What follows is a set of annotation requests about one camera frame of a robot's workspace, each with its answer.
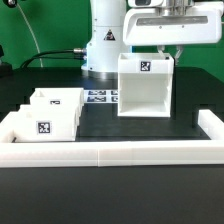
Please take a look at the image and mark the black device at left edge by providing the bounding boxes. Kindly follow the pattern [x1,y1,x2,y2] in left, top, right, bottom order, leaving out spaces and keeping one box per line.
[0,45,13,78]

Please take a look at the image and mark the white U-shaped border frame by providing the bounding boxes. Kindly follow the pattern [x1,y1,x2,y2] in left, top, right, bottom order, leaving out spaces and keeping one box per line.
[0,109,224,168]

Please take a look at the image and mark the white front drawer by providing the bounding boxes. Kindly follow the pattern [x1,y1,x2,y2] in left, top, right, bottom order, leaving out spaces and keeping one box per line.
[14,105,79,142]

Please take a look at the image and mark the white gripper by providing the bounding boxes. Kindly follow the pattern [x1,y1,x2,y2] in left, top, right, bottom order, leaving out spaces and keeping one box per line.
[123,0,223,64]

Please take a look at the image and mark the black cable bundle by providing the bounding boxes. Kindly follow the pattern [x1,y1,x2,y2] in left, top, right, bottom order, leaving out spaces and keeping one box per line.
[19,47,88,69]

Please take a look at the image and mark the white drawer cabinet box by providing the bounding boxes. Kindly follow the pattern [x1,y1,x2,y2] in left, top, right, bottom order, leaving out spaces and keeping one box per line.
[117,53,174,117]

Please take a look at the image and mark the white drawer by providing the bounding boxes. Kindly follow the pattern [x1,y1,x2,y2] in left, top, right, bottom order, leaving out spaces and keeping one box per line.
[14,105,79,142]
[30,88,84,108]

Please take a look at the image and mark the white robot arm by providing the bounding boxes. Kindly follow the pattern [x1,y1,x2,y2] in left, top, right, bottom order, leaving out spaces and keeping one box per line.
[82,0,224,79]

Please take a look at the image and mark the marker tag sheet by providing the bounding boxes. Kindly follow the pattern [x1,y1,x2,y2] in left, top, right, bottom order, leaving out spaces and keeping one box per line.
[84,90,118,104]

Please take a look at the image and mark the white thin cable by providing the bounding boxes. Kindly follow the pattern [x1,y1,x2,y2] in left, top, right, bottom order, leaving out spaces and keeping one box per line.
[15,2,45,68]

